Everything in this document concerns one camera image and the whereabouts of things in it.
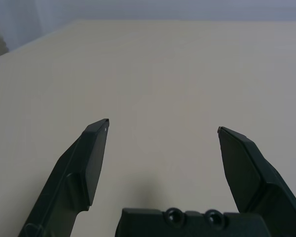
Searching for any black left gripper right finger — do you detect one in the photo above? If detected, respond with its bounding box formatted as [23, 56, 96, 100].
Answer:
[216, 126, 296, 237]

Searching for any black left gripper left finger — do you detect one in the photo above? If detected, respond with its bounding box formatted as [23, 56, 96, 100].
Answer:
[17, 118, 111, 237]

